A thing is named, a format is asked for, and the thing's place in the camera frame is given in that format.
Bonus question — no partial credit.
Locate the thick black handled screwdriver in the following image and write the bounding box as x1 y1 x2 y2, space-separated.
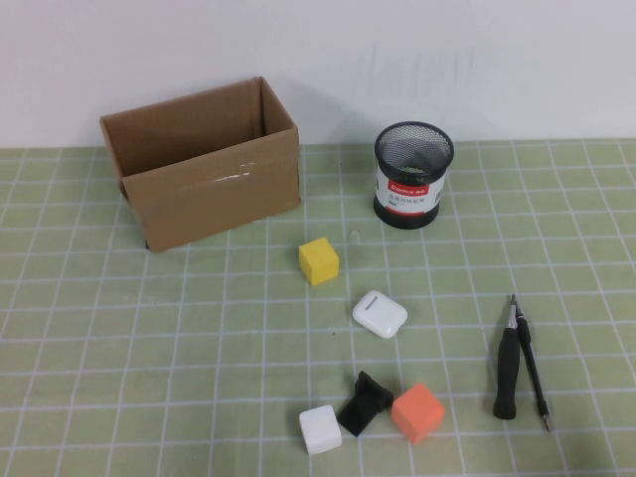
492 293 524 422

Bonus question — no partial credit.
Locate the yellow cube block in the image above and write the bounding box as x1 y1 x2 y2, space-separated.
298 237 341 287

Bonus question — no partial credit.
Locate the white earbud case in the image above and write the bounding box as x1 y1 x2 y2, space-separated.
352 290 409 341

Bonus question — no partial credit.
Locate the black mesh pen holder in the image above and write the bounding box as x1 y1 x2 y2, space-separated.
374 120 455 231

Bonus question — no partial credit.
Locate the brown cardboard box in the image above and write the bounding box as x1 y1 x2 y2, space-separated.
99 76 302 253

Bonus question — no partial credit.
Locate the green white checked tablecloth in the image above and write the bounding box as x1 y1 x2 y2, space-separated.
0 138 636 477

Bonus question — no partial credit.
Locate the white cube block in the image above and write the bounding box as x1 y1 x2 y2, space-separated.
298 404 344 456

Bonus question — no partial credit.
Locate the orange cube block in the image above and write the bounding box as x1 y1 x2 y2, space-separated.
391 382 446 446

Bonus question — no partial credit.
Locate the black plastic bracket part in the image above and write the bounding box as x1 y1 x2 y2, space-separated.
337 371 395 438

